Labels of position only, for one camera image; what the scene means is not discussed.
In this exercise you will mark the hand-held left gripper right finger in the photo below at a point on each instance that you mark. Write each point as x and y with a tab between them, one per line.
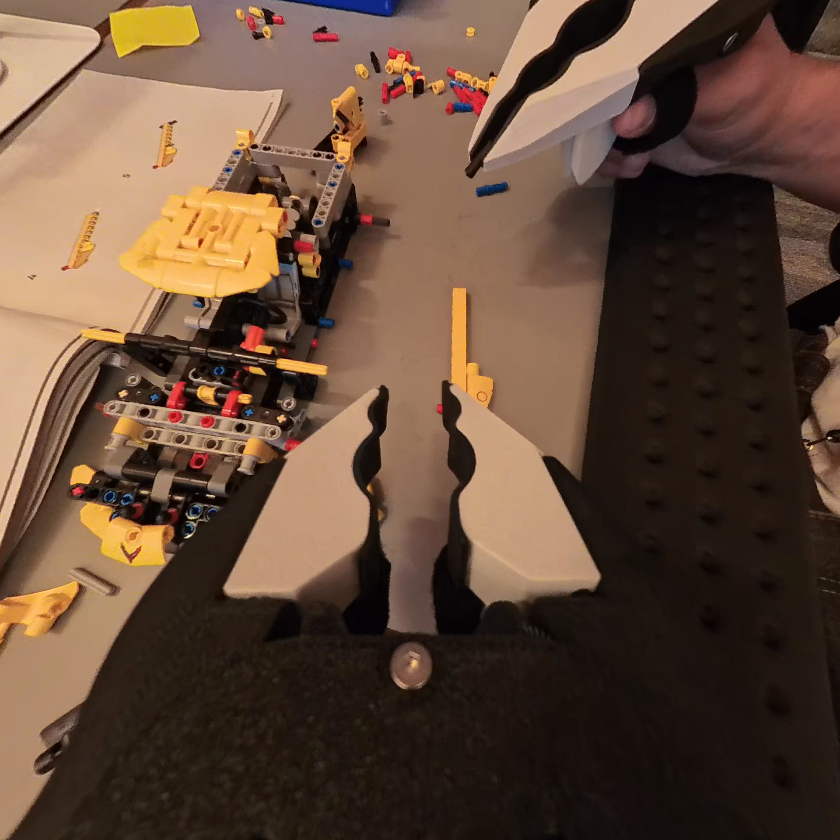
525	525

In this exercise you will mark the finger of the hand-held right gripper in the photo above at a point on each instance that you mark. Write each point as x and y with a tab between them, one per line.
590	85
538	33

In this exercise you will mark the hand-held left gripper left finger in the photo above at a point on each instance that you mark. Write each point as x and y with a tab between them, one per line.
308	525

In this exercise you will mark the blue pin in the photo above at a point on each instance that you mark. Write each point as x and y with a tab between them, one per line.
492	190

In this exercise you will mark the small yellow curved panel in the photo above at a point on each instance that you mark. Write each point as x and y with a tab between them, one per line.
480	387

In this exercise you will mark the long yellow holed beam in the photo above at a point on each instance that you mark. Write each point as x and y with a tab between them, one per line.
459	328

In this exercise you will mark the grey desk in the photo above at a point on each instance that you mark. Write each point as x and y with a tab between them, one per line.
426	229

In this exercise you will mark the person's right hand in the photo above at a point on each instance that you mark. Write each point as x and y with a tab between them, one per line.
754	118

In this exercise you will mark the blue storage bin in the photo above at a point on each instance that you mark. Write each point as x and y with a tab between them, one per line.
380	6

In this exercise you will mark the black perforated foam pad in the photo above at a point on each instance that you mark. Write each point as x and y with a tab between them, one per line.
689	459

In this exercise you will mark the yellow black brick subassembly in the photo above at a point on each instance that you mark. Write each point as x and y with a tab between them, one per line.
348	118

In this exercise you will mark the grey axle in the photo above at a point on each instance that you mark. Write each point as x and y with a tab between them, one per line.
92	581

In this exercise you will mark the yellow rod with connector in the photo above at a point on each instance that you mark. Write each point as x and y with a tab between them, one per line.
39	607

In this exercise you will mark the partly built yellow toy car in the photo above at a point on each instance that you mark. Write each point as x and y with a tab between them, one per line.
203	243

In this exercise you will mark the yellow paper scrap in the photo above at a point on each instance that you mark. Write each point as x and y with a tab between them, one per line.
154	29

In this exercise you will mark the open instruction booklet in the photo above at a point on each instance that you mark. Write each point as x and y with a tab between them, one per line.
65	197

